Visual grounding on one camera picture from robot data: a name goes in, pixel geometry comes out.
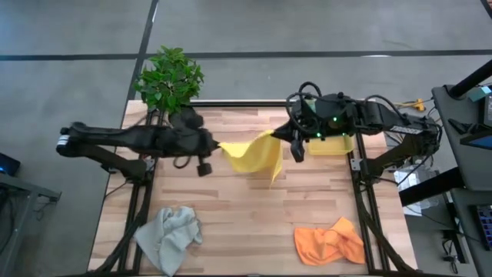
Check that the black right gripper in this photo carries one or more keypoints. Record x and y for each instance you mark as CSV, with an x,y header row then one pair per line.
x,y
326,115

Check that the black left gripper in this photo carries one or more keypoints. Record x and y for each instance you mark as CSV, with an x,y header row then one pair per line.
x,y
188,142

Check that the yellow microfiber towel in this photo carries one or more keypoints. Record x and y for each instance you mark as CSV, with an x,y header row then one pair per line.
x,y
255,155

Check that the orange microfiber towel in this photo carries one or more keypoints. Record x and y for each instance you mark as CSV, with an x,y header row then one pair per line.
x,y
326,244

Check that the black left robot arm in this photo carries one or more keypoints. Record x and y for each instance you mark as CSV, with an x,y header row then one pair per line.
x,y
115,138

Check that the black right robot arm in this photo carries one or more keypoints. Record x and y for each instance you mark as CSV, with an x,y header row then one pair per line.
x,y
399,129

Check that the grey microfiber towel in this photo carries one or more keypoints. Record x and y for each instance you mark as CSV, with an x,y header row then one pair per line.
x,y
165,240

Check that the yellow-green plastic bin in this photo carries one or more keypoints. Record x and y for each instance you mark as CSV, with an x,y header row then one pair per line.
x,y
332,146

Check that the green potted plant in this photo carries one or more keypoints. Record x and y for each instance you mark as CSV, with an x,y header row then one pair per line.
x,y
171,82

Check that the white plastic bag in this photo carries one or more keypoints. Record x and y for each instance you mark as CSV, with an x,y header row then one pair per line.
x,y
411,181

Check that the grey side desk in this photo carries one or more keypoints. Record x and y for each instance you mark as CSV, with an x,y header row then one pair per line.
x,y
465,154

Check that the black slanted pole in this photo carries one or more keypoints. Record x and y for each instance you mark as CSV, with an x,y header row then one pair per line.
x,y
471,81

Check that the black tablet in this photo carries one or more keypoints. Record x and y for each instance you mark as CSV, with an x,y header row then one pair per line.
x,y
478,141

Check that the small teal box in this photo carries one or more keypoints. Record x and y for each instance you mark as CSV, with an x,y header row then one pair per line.
x,y
480,93

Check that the dark grey side table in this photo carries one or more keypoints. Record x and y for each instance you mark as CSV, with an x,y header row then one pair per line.
x,y
19,215

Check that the black device blue light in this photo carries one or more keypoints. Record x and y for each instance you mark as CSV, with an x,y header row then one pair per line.
x,y
7,165

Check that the black keyboard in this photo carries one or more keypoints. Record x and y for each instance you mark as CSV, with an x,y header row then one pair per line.
x,y
485,227

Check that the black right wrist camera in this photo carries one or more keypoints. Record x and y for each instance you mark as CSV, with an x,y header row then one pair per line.
x,y
298,151

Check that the black aluminium table frame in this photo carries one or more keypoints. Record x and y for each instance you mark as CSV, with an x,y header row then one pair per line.
x,y
238,104

